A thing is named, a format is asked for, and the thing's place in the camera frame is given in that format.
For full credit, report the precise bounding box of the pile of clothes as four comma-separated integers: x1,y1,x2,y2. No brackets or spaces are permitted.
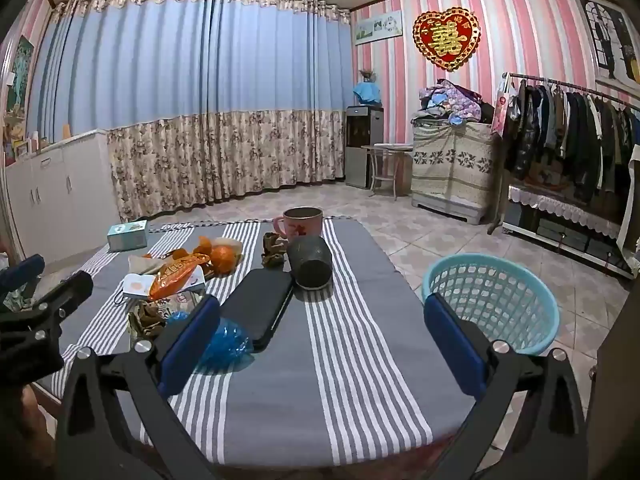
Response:
412,79,496,126

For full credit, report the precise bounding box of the cream small bowl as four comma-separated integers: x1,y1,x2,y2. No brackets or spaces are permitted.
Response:
215,238,244,261

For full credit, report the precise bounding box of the cabinet with patterned cover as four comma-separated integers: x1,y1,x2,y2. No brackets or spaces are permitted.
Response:
411,121,502,226

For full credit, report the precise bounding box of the black and white wall poster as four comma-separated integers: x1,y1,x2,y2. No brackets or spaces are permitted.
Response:
575,0,640,83

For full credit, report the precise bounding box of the blue cloth bundle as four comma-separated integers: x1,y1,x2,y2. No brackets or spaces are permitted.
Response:
353,81,381,107

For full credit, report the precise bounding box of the white cabinet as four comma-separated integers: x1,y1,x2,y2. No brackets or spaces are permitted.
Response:
2,127,121,262

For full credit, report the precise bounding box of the blue floral curtain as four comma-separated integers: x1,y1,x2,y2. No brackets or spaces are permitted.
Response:
25,0,353,223

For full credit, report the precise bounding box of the pink hanging bag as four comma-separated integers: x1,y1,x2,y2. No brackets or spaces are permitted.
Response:
492,82,519,137

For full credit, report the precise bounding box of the black flat case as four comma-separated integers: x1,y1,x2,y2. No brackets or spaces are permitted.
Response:
220,268,295,353

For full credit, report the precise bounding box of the colourful wall poster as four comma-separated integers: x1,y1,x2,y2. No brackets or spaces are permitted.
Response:
2,35,37,166

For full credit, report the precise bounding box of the white panel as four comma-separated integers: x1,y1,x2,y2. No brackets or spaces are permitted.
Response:
616,144,640,277

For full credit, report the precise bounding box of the teal cardboard box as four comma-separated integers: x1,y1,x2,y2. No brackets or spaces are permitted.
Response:
106,220,149,253

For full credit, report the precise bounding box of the grey water dispenser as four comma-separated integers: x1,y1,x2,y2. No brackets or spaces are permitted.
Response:
345,105,385,190

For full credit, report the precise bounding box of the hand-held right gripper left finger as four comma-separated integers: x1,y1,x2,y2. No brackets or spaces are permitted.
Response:
55,294,223,480

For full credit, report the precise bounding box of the blue plastic wrapper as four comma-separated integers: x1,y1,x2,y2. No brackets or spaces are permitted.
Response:
167,311,254,374

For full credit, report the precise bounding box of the pink mug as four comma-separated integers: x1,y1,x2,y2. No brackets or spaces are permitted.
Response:
272,206,324,242

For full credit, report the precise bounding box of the low shelf with lace cloth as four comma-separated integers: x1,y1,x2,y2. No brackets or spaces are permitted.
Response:
502,184,637,279

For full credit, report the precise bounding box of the orange snack packet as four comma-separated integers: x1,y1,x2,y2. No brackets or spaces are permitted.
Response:
149,253,211,301

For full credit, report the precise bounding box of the blue plastic basket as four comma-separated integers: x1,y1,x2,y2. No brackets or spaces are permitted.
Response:
421,253,561,357

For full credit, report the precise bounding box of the row of hanging clothes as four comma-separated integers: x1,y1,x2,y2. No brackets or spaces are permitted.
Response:
505,79,640,202

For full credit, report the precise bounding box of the red heart wall decoration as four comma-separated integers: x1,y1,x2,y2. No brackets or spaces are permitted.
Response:
412,6,482,72

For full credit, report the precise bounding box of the grey striped tablecloth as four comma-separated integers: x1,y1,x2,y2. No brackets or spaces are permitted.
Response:
32,217,451,468

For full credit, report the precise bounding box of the brown crumpled wrapper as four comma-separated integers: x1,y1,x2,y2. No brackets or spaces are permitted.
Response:
261,232,290,268
128,302,167,339

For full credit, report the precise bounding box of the black cylindrical container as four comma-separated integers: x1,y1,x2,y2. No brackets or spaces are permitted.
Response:
286,236,334,291

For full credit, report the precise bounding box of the dark wooden furniture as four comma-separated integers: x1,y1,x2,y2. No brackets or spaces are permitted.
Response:
589,305,640,480

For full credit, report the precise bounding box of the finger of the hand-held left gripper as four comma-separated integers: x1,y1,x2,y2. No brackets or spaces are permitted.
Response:
27,270,94,335
0,254,47,302

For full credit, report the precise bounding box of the small wooden stool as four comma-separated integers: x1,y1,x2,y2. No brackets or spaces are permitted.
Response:
361,143,414,201

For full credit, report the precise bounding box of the white packet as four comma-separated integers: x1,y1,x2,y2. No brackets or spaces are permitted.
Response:
114,272,206,306

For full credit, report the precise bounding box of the landscape wall picture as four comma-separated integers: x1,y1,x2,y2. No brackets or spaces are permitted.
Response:
355,10,404,45

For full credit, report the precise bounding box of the white green snack wrapper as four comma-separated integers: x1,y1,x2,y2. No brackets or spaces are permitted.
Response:
150,290,202,322

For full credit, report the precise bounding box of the green floral cloth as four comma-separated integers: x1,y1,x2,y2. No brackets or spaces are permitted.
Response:
2,280,36,312

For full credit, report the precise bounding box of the beige paper scrap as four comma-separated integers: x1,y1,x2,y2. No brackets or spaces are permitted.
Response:
128,252,167,276

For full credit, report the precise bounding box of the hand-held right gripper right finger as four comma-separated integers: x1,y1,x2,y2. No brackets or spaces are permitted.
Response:
423,291,589,480

